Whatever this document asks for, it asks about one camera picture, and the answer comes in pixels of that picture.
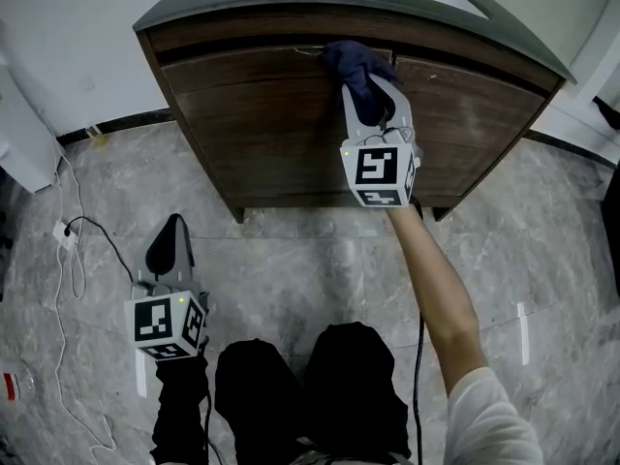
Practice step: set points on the black-topped wooden vanity cabinet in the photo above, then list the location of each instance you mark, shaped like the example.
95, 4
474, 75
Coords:
242, 32

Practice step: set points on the person's right forearm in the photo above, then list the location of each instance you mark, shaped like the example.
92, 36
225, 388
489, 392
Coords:
436, 288

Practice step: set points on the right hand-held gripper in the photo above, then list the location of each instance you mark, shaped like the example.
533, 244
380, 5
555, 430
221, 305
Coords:
378, 172

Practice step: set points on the clear bottle with red label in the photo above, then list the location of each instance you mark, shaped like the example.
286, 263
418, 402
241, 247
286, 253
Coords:
12, 385

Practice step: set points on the dark blue wiping cloth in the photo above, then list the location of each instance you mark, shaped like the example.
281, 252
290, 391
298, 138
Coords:
353, 73

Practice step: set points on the person's left forearm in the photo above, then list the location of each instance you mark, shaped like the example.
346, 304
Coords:
176, 405

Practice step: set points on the person's black trousers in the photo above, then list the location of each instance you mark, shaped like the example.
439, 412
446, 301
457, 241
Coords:
271, 395

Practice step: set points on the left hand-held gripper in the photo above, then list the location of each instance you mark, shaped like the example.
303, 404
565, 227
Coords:
164, 325

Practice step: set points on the black and white bathtub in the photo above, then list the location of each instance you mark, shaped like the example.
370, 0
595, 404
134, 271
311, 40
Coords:
614, 235

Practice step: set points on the black oblong object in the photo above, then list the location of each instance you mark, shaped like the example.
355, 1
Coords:
609, 114

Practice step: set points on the white floor appliance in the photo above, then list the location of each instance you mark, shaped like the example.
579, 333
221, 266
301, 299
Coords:
24, 138

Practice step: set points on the white power strip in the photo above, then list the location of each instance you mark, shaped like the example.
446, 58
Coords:
65, 238

